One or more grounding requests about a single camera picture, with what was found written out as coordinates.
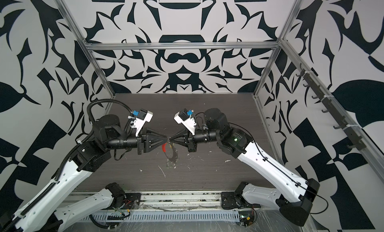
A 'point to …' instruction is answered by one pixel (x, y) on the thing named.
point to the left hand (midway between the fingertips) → (167, 136)
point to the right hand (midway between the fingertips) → (172, 140)
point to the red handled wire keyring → (172, 161)
